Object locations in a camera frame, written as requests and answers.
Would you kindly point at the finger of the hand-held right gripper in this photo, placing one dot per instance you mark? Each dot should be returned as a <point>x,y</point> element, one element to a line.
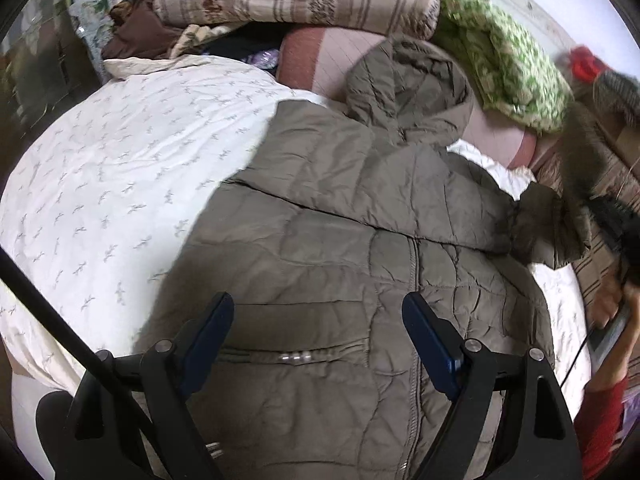
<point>607,225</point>

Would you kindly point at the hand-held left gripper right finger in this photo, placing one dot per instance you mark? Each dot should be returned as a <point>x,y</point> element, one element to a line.
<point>431,347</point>

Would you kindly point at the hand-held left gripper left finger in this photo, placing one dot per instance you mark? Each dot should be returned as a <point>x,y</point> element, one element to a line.
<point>210,340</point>

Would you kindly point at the olive puffer jacket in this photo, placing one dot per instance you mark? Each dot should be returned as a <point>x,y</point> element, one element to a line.
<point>325,220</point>

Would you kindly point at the person's right forearm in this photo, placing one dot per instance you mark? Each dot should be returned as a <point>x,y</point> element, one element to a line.
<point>602,425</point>

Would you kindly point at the person's right hand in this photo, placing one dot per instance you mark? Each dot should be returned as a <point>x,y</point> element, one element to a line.
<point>606,297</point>

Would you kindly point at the grey brown fuzzy object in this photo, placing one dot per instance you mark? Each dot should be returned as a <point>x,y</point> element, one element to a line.
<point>615,92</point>

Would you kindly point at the red object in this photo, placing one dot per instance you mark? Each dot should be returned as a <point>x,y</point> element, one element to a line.
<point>585,65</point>

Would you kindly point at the white printed bedsheet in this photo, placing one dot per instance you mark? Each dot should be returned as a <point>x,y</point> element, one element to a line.
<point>125,160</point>

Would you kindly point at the purple plastic wrapper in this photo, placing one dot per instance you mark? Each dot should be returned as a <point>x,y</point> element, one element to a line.
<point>265,57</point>

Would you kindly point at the dark cloth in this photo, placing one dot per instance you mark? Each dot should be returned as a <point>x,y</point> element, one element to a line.
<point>230,46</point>

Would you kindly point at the pink pillow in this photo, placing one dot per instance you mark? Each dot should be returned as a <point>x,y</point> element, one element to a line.
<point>320,55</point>

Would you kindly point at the cream floral cloth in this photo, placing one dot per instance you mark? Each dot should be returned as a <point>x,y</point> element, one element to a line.
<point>192,35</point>

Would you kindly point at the brown cloth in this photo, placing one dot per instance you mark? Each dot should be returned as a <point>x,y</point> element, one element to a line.
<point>145,35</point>

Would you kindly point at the dark furniture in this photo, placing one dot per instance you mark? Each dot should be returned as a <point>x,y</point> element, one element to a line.
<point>45,65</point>

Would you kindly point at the white green floral cloth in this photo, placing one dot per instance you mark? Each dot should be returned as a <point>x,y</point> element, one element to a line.
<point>95,15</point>

